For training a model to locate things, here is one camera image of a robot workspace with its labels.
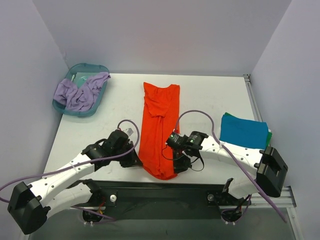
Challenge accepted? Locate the orange t shirt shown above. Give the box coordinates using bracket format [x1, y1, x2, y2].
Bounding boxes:
[138, 82, 180, 180]

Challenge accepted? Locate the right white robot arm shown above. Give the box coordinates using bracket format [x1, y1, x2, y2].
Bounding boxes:
[166, 131, 288, 204]

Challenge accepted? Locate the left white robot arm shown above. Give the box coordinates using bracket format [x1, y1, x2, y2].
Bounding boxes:
[7, 128, 135, 235]

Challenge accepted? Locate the purple t shirt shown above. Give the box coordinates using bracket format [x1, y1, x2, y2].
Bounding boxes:
[53, 72, 111, 112]

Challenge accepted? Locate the folded blue t shirt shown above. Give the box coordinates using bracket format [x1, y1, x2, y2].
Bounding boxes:
[219, 112, 269, 150]

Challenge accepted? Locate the teal plastic basket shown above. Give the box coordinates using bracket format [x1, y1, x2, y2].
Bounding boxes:
[52, 63, 111, 118]

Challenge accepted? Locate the folded green t shirt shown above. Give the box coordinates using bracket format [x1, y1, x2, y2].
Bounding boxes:
[266, 129, 273, 147]

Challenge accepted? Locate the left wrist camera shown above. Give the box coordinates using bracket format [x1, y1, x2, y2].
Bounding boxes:
[123, 128, 134, 137]

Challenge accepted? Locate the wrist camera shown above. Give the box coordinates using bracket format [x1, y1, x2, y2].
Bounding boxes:
[165, 132, 189, 150]
[123, 128, 134, 137]

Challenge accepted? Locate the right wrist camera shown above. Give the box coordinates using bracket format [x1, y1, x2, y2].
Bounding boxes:
[165, 132, 189, 150]

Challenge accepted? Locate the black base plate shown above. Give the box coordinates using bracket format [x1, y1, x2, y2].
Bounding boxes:
[78, 180, 251, 221]

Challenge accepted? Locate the aluminium mounting rail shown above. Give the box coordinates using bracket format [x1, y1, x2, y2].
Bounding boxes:
[26, 185, 297, 210]

